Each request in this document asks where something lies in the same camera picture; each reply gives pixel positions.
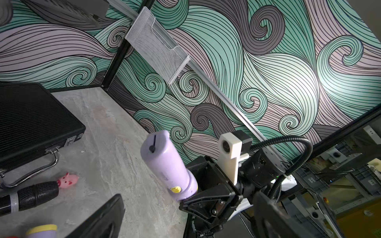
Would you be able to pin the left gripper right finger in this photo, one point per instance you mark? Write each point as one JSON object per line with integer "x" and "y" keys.
{"x": 270, "y": 222}

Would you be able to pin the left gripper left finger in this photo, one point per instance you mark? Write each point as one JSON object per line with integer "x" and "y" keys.
{"x": 104, "y": 223}

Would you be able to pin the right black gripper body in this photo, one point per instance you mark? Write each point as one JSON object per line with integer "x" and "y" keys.
{"x": 216, "y": 199}

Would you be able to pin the purple flashlight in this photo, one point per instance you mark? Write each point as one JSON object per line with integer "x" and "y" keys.
{"x": 43, "y": 231}
{"x": 162, "y": 158}

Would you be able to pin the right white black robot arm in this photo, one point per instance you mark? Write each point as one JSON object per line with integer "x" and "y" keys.
{"x": 265, "y": 172}

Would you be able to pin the small pink eraser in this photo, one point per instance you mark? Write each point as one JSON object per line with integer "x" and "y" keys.
{"x": 67, "y": 181}

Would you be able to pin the black microphone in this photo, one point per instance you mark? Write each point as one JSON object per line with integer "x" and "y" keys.
{"x": 29, "y": 197}

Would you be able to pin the black hard case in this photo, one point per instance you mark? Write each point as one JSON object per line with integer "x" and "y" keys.
{"x": 33, "y": 124}

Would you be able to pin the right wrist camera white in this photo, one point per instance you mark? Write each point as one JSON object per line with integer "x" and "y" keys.
{"x": 233, "y": 149}

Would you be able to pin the clear plastic wall bin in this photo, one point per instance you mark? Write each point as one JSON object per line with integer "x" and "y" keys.
{"x": 148, "y": 37}

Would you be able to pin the black wall shelf tray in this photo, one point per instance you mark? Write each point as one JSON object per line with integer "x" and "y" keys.
{"x": 90, "y": 11}

